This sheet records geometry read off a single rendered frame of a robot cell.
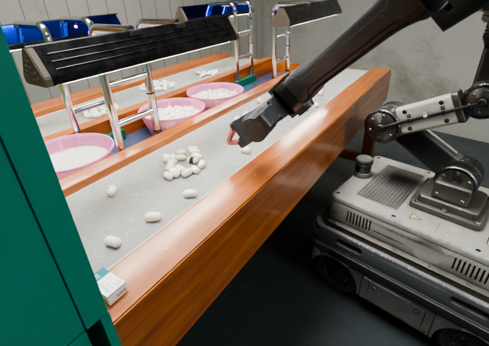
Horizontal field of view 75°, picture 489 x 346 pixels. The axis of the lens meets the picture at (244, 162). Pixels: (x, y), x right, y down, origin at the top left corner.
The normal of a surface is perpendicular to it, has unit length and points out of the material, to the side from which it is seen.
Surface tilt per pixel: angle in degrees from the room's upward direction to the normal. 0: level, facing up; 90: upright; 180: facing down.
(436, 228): 0
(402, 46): 90
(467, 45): 90
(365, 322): 0
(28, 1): 90
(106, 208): 0
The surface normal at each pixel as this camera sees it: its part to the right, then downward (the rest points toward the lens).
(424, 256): -0.68, 0.29
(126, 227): -0.04, -0.88
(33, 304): 0.83, 0.25
